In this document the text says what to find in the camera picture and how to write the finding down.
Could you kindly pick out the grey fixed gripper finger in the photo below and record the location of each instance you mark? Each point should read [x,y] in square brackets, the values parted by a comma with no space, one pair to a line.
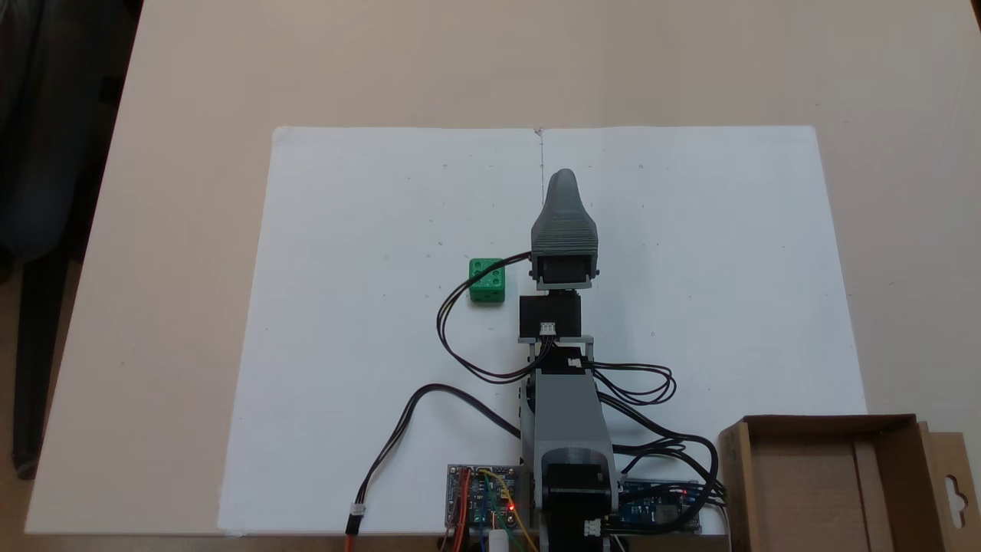
[565,203]

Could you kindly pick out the green die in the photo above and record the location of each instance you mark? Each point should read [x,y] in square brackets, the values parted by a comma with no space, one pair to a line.
[487,280]

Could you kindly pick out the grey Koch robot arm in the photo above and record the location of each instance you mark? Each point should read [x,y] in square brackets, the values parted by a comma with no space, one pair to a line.
[567,414]

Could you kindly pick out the white paper sheet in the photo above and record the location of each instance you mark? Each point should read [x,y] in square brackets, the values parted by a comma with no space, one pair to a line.
[368,230]

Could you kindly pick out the circuit board with blue parts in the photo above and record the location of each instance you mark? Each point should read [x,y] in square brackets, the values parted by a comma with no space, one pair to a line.
[651,510]

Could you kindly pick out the white cylindrical plug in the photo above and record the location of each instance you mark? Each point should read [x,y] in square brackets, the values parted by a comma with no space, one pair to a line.
[499,541]

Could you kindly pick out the brown cardboard box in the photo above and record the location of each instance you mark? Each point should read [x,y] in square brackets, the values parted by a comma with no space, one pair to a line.
[805,491]

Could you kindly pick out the black office chair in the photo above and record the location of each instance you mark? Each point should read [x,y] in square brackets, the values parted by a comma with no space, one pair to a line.
[46,153]

